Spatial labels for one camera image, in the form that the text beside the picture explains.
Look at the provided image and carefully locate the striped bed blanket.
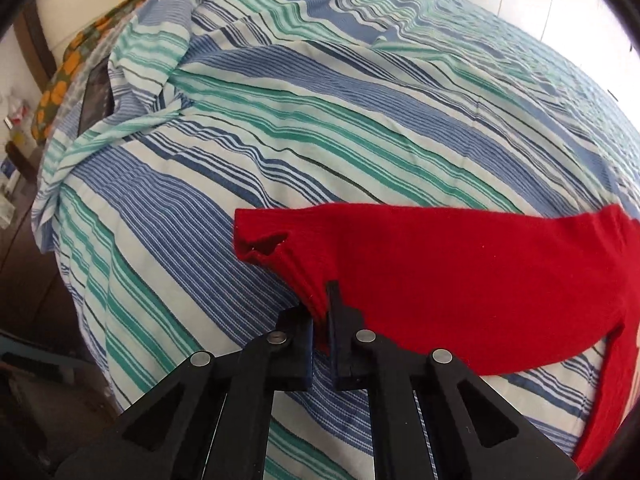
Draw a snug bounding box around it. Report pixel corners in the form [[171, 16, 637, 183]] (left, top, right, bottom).
[[31, 0, 640, 480]]

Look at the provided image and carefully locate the dark grey cloth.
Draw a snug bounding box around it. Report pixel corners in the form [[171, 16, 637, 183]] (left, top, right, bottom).
[[77, 57, 117, 136]]

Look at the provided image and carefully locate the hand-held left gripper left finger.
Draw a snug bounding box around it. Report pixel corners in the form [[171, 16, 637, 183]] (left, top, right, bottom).
[[54, 305, 316, 480]]

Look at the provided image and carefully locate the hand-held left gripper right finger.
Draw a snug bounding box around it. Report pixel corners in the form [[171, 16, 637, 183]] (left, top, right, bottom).
[[325, 281, 581, 480]]

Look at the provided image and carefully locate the clutter of small bottles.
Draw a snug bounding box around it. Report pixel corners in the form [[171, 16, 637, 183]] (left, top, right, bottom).
[[0, 85, 38, 226]]

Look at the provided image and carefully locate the brown wooden post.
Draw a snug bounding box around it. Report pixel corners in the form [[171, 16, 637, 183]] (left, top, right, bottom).
[[12, 0, 58, 96]]

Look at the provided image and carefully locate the red sweater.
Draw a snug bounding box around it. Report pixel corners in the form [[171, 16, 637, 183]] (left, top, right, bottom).
[[233, 203, 640, 471]]

